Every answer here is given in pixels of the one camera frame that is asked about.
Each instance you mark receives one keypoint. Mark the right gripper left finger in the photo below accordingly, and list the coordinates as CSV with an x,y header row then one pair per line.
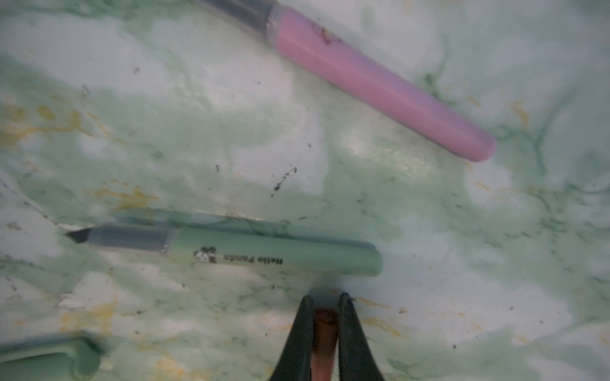
x,y
294,363

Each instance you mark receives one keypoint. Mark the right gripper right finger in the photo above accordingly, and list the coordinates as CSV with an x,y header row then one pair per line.
x,y
356,362

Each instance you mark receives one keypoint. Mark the brown pen cap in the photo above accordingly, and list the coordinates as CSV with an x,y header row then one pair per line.
x,y
325,343

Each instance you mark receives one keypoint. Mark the light green pen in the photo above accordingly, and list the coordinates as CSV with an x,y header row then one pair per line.
x,y
217,247

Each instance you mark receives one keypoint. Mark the light green pen cap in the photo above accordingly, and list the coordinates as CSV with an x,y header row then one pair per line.
x,y
57,359

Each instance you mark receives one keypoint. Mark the pink pen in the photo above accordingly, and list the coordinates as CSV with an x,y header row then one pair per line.
x,y
315,48

